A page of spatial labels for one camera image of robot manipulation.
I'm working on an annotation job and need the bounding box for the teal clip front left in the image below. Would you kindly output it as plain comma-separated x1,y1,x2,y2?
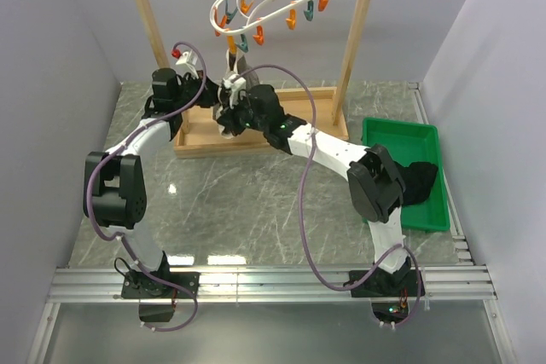
235,33,249,54

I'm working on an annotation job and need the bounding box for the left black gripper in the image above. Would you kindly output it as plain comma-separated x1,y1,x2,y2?
174,71,229,113

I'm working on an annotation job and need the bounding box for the wooden hanging rack frame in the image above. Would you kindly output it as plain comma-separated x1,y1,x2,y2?
135,0,370,158

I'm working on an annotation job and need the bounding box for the teal clip back left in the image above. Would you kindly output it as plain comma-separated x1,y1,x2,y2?
224,0,239,25

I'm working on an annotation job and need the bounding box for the teal clip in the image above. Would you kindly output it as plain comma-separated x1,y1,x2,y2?
224,0,239,25
235,33,249,54
304,0,315,21

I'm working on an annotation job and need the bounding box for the taupe underwear beige waistband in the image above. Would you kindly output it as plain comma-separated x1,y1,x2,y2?
212,50,260,139

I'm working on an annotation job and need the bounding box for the teal clip front right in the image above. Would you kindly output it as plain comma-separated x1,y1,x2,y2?
304,0,315,21

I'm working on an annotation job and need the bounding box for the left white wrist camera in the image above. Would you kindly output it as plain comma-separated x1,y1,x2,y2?
171,49,199,78

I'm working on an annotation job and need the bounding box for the green plastic bin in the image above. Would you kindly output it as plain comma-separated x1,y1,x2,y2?
362,118,450,232

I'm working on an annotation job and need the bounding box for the orange clip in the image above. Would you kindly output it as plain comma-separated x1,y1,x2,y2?
253,26,264,46
317,0,329,12
213,8,229,37

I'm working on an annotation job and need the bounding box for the black garment in bin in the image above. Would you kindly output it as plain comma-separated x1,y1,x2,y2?
396,162,439,206

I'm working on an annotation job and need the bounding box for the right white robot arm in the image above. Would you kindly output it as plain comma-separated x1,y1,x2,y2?
215,84,411,296

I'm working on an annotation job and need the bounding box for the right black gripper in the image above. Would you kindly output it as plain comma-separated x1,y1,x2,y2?
218,92,269,137

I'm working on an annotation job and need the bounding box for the aluminium mounting rail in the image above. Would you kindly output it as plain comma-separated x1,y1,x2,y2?
28,265,517,363

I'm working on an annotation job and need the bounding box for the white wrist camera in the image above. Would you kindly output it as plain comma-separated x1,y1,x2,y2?
218,72,247,109
171,49,199,78

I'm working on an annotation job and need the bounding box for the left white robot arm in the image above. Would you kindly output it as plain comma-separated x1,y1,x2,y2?
83,68,217,298

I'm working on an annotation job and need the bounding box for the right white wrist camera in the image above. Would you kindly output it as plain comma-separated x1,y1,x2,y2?
218,72,247,109

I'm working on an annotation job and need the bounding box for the yellow clip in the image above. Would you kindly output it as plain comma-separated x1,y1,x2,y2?
226,36,237,56
239,0,253,15
285,9,297,31

